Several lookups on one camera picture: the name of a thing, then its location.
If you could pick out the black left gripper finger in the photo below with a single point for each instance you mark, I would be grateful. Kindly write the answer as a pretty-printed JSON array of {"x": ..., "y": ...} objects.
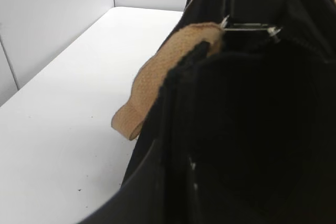
[{"x": 140, "y": 199}]

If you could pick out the black tote bag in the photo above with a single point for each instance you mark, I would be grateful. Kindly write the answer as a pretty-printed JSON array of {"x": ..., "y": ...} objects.
[{"x": 242, "y": 96}]

